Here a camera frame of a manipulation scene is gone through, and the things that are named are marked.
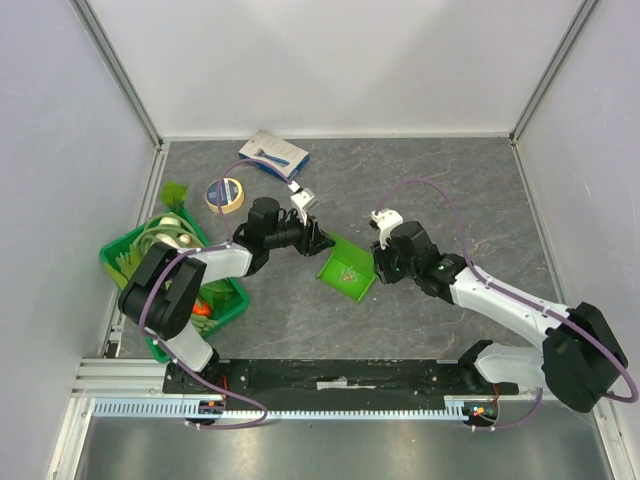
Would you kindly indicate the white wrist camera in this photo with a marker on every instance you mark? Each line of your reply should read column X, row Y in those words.
column 302, row 199
column 385, row 221

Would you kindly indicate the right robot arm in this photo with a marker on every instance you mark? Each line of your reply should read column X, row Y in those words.
column 572, row 352

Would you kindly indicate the white razor box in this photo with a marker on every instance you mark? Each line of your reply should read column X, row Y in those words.
column 277, row 156

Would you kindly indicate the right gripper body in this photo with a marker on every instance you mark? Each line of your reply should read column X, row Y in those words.
column 382, row 265

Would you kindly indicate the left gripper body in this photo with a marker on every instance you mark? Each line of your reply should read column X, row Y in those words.
column 304, row 242

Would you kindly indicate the green paper box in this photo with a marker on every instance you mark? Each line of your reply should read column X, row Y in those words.
column 343, row 255

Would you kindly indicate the white toy radish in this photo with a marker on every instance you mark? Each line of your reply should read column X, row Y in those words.
column 170, row 222

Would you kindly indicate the masking tape roll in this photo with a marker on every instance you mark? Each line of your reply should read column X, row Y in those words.
column 226, row 195

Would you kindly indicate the slotted cable duct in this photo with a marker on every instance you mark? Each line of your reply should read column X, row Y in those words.
column 205, row 410

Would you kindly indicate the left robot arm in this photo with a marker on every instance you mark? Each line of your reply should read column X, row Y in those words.
column 161, row 294

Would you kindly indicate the orange toy carrot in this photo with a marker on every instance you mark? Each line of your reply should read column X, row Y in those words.
column 201, row 308

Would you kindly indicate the green plastic basket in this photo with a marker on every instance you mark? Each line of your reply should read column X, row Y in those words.
column 114, row 259

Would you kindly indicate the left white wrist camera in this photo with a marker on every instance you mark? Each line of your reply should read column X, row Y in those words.
column 302, row 199

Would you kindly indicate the small clear zip bag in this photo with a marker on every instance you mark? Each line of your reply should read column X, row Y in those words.
column 348, row 276

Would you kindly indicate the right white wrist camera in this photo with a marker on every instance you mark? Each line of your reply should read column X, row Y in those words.
column 385, row 221

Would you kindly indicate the toy green leaf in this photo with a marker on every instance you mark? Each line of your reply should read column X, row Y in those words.
column 174, row 195

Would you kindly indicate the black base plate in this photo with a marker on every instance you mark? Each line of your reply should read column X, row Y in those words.
column 431, row 377

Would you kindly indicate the toy bok choy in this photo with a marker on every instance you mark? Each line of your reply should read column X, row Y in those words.
column 216, row 293

